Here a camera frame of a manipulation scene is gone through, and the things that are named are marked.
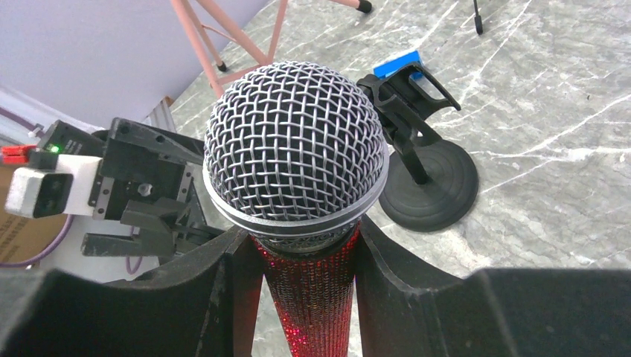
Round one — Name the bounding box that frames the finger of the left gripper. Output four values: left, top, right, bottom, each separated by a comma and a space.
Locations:
80, 231, 197, 257
120, 198, 217, 237

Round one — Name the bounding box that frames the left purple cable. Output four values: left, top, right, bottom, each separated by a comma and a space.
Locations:
0, 106, 144, 277

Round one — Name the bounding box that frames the pink perforated music stand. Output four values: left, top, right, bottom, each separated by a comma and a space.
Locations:
167, 1, 380, 107

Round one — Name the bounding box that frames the far black round mic stand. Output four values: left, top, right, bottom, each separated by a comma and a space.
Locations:
357, 62, 479, 232

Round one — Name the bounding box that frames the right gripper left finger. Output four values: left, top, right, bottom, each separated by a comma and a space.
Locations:
1, 228, 262, 356

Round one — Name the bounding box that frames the black tripod shock mount stand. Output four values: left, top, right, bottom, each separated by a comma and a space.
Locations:
473, 0, 484, 36

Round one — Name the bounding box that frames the red glitter microphone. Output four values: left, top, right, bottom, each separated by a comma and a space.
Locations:
202, 61, 388, 356

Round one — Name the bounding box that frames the blue and white toy block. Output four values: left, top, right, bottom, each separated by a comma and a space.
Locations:
373, 51, 423, 79

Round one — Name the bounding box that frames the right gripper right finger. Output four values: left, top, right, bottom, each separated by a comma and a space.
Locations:
356, 218, 630, 356

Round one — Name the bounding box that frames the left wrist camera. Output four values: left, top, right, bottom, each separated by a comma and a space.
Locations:
4, 155, 102, 219

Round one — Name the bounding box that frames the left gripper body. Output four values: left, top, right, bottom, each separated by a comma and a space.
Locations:
93, 118, 204, 221

